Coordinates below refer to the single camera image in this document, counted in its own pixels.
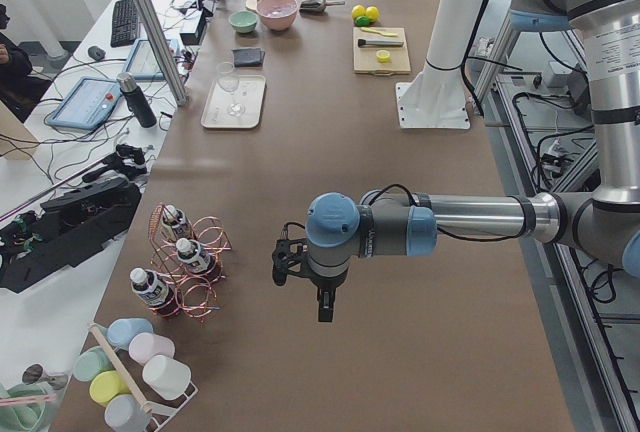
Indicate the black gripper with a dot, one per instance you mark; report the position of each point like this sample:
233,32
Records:
324,284

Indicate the copper wire bottle basket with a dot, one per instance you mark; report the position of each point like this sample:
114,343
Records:
196,297

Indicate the tea bottle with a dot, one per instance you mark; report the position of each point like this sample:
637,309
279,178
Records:
174,224
152,289
197,260

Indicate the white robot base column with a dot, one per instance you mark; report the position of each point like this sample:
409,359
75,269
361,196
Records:
436,98

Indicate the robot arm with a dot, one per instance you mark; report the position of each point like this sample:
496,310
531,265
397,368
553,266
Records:
603,223

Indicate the white cup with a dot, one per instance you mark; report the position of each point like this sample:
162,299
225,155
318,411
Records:
167,376

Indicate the pink cup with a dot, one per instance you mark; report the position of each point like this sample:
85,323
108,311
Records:
144,346

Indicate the white cup rack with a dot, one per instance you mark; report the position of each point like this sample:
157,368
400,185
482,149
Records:
162,411

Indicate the blue cup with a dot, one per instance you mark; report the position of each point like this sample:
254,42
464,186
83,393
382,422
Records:
121,332

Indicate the cream serving tray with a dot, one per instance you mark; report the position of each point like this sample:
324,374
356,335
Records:
249,94

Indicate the grey cup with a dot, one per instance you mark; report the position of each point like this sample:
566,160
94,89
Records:
124,414

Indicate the wooden cutting board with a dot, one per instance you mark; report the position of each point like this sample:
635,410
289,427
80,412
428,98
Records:
364,59

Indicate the green cup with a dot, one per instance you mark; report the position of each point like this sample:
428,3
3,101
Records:
91,363

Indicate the yellow cup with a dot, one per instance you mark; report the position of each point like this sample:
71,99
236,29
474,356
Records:
106,386

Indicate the clear wine glass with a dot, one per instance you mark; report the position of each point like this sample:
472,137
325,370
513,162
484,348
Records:
228,80

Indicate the half lemon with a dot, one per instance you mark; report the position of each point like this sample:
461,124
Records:
383,56

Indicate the grey folded cloth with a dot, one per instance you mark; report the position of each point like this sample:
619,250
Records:
248,57

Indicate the black foam case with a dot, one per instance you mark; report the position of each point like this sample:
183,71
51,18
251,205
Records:
71,229

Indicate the yellow plastic knife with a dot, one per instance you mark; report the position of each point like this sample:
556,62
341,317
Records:
379,32

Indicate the black thermos bottle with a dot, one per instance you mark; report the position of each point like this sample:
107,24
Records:
136,100

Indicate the pink bowl with ice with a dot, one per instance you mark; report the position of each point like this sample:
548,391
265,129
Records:
277,15

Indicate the metal ice scoop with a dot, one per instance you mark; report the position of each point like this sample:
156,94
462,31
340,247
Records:
318,6

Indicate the teach pendant far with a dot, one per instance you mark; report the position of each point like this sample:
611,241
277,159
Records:
141,62

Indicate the teach pendant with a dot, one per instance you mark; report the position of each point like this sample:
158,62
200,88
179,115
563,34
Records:
87,106
141,62

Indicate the steel jigger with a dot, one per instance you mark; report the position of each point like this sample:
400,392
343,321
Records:
36,373

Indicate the teach pendant near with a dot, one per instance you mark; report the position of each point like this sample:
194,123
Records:
87,106

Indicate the black keyboard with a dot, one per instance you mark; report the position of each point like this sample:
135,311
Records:
125,23

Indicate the computer mouse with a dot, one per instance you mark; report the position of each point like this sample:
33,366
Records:
96,53

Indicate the aluminium frame post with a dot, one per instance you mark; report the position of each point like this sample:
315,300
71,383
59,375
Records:
161,50

